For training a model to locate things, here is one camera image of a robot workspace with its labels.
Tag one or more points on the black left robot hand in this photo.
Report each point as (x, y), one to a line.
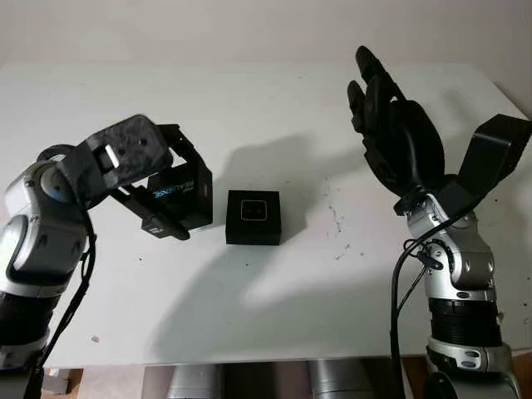
(166, 224)

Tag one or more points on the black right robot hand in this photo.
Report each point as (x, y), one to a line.
(411, 141)

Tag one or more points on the black RealSense box lid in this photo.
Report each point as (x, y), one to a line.
(195, 199)

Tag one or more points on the small silver depth camera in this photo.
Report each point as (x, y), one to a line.
(253, 210)

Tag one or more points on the grey robot leg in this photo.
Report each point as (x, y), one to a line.
(336, 380)
(191, 382)

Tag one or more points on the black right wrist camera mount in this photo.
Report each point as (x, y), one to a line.
(490, 158)

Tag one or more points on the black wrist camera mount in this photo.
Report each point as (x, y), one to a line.
(490, 158)
(133, 149)

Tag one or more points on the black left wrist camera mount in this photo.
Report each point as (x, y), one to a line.
(133, 149)

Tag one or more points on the black camera box base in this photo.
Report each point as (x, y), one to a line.
(253, 232)

